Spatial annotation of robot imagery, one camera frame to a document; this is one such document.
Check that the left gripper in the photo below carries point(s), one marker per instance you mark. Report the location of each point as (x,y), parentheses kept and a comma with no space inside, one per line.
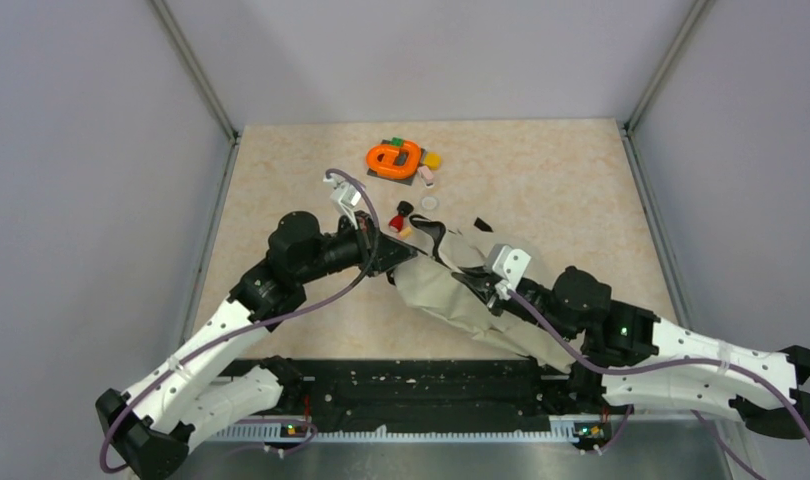
(374,249)

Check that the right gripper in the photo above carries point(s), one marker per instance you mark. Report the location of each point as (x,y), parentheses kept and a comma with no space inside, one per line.
(482,283)

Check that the cream canvas backpack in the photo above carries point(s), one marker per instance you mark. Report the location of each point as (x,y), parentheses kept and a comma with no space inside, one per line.
(426,283)

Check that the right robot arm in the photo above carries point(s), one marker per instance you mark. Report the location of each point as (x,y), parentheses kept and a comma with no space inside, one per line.
(625,355)

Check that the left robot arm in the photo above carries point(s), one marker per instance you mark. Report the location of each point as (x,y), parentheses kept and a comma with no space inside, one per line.
(154,424)

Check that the red black stamp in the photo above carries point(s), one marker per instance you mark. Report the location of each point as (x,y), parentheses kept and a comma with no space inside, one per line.
(403,210)

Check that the pink white eraser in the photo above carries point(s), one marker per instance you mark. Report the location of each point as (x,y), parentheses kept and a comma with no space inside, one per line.
(427,176)

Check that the orange plastic toy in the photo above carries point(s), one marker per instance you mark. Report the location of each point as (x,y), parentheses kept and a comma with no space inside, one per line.
(409,152)

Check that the yellow toy block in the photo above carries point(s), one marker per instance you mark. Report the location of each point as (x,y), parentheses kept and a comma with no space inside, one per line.
(432,160)

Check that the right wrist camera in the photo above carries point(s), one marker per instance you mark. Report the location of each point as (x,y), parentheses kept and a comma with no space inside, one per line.
(509,264)

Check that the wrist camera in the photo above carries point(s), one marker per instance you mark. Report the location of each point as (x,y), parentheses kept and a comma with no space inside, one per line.
(509,264)
(345,195)

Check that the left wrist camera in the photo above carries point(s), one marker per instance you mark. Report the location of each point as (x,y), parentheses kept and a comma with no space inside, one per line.
(345,195)

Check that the grey toy base plate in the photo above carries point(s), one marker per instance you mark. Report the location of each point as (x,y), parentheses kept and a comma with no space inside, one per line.
(402,174)

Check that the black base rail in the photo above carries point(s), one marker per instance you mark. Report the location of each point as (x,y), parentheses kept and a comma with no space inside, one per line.
(469,397)

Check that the aluminium frame rail right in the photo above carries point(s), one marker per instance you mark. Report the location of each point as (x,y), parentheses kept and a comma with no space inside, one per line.
(649,166)

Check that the aluminium frame rail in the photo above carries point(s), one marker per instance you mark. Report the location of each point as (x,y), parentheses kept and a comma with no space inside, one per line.
(179,183)
(649,166)

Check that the aluminium frame rail left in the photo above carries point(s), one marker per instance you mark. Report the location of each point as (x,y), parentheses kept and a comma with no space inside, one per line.
(179,183)

